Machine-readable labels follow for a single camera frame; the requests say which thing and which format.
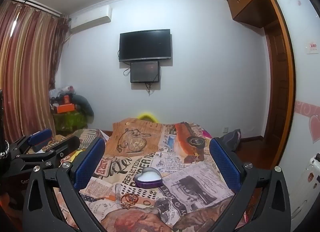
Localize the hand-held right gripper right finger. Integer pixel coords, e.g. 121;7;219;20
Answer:
209;137;292;232

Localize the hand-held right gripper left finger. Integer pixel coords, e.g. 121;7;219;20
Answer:
23;137;107;232

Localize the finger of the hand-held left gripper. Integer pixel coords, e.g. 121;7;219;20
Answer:
17;136;81;170
14;129;53;156

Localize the clear plastic jewelry box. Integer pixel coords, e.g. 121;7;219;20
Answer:
134;168;162;189

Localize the green patterned cloth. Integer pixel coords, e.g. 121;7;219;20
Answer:
52;110;88;132

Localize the dark backpack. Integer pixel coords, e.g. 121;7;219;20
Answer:
220;129;242;151

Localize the flat orange box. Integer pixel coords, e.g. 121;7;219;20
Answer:
56;104;75;113

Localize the dark grey jacket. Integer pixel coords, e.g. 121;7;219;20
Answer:
72;94;94;118

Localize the plush toy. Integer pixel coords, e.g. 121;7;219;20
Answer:
59;85;75;95

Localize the newspaper print blanket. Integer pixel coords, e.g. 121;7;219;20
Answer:
54;118;240;232

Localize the striped brown curtain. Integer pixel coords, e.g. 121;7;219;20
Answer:
0;0;69;145

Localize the yellow round object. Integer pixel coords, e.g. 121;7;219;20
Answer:
138;112;159;122

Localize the brown wooden door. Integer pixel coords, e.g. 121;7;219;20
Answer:
264;0;295;170

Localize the small black monitor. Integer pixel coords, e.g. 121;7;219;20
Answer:
130;60;160;83

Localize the white air conditioner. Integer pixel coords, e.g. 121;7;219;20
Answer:
69;5;113;35

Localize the black white braided cord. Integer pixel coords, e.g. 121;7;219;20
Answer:
0;141;10;160

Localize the pink heart wall sticker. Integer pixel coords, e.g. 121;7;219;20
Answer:
309;114;320;144

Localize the pink wall border sticker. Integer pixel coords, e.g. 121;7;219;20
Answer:
295;100;320;120

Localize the black wall television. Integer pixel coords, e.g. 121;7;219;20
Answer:
119;29;172;62

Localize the curtain rail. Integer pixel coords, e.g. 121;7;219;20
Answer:
6;0;63;17

